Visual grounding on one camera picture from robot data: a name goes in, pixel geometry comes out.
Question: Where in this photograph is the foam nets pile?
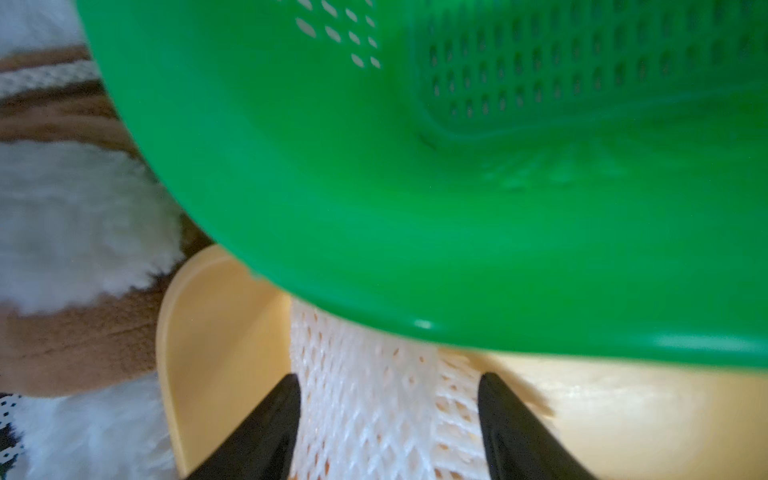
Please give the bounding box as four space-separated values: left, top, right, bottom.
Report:
290 300 489 479

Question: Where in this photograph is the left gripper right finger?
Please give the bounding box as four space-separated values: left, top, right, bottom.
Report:
477 372 595 480

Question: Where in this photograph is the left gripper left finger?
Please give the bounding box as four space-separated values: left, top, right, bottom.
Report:
187 373 301 480

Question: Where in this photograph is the white teddy bear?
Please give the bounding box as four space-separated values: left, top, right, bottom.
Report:
1 1 210 479

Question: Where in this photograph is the empty green plastic basket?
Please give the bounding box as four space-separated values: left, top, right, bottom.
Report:
77 1 767 370

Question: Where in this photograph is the yellow plastic bowl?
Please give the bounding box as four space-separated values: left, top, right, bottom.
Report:
157 246 767 479

